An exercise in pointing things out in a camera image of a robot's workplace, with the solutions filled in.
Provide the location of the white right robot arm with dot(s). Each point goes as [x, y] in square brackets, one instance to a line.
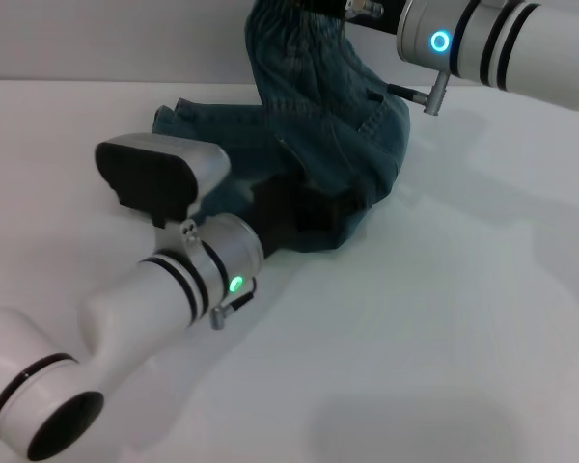
[511, 43]

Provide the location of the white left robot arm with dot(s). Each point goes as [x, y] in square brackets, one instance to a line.
[140, 299]

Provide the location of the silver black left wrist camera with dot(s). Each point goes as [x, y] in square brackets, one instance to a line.
[149, 178]

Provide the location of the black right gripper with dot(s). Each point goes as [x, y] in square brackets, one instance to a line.
[371, 21]

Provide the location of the blue denim shorts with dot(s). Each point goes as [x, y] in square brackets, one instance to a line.
[318, 96]

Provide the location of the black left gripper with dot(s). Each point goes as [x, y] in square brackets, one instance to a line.
[289, 207]

